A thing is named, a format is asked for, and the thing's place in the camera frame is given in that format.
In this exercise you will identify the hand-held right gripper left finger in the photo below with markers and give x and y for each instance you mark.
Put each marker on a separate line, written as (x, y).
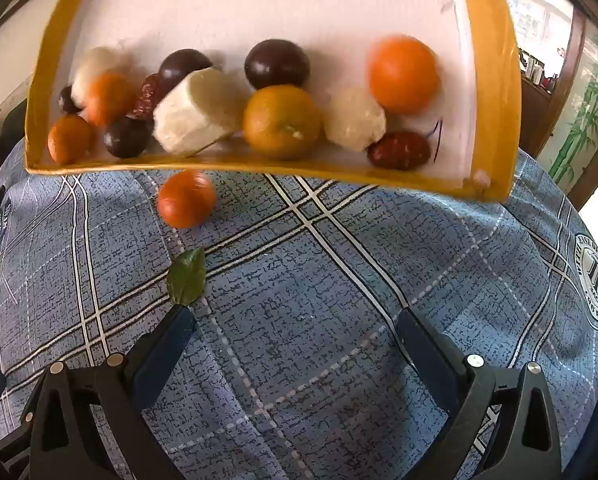
(164, 345)

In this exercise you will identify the person's blue clothing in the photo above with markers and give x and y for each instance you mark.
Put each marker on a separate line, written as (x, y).
(596, 435)

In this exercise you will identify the green bamboo wall decal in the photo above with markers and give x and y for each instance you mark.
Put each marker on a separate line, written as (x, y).
(576, 130)

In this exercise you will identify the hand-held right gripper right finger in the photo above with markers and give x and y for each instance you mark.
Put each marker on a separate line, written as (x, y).
(424, 350)

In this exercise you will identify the blue plaid tablecloth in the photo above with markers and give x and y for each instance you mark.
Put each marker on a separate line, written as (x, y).
(304, 285)

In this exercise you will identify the dark purple passion fruit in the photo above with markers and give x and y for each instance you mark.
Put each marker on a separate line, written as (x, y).
(276, 64)
(126, 136)
(181, 65)

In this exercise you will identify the white sugarcane chunk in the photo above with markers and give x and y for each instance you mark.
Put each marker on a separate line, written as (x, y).
(94, 67)
(199, 110)
(354, 119)

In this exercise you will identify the orange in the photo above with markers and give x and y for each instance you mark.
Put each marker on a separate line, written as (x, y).
(404, 74)
(185, 199)
(69, 139)
(281, 121)
(108, 97)

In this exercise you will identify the red date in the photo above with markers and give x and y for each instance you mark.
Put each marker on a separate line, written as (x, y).
(400, 150)
(146, 96)
(69, 99)

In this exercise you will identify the yellow-rimmed white tray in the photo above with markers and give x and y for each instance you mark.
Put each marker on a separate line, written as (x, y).
(304, 5)

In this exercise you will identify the brown wooden window cabinet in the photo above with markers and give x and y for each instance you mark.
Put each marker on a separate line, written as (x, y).
(531, 120)

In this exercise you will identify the green leaf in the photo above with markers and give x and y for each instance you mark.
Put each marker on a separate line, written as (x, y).
(186, 277)

